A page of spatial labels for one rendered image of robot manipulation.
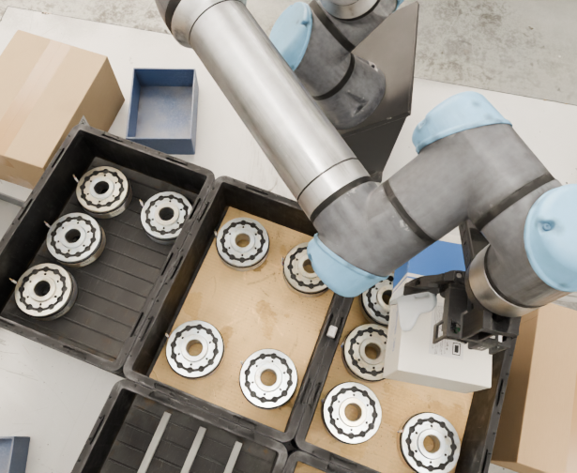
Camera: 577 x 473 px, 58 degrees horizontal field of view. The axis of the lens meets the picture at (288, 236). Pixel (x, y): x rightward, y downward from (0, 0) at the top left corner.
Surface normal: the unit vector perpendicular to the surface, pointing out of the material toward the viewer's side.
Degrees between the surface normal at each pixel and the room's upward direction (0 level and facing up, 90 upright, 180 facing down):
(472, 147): 30
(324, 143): 9
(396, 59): 44
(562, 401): 0
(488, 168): 35
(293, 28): 50
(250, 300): 0
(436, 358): 0
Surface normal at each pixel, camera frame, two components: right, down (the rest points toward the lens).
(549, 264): -0.71, 0.63
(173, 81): 0.02, 0.93
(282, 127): -0.38, 0.00
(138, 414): 0.04, -0.36
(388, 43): -0.66, -0.37
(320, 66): 0.25, 0.72
